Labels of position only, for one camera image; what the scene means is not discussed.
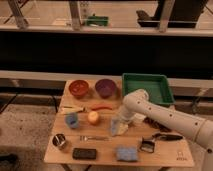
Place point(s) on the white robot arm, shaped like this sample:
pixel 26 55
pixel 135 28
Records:
pixel 197 129

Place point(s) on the purple bowl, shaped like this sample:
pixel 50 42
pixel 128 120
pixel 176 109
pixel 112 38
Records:
pixel 105 87

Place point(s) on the yellow banana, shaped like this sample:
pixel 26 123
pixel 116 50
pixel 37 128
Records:
pixel 71 109

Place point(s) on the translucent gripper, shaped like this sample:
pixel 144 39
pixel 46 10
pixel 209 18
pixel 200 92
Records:
pixel 121 120

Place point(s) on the red chili pepper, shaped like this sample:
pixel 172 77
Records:
pixel 100 107

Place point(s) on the small metal cup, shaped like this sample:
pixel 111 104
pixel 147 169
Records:
pixel 59 141

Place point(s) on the black rectangular sponge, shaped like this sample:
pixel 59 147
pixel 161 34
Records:
pixel 83 153

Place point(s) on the blue folded cloth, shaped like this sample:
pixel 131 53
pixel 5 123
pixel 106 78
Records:
pixel 126 154

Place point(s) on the green plastic tray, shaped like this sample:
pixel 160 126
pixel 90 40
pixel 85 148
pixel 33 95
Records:
pixel 155 85

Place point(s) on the dark machine on shelf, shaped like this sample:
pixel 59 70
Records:
pixel 185 14

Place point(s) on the wooden table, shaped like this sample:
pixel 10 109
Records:
pixel 167 153

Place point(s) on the bunch of dark grapes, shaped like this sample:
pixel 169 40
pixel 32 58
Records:
pixel 156 125

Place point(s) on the white plastic cup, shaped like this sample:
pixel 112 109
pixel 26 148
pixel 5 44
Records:
pixel 139 117

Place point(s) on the silver fork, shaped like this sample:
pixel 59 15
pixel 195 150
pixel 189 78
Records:
pixel 86 138

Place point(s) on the blue plastic cup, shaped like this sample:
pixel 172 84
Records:
pixel 72 120

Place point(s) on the green box on shelf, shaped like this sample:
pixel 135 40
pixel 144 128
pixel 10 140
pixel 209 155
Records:
pixel 97 20

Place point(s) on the orange bowl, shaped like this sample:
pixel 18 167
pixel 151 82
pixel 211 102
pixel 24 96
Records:
pixel 79 88

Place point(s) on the light blue towel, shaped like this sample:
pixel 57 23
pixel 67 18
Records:
pixel 116 128

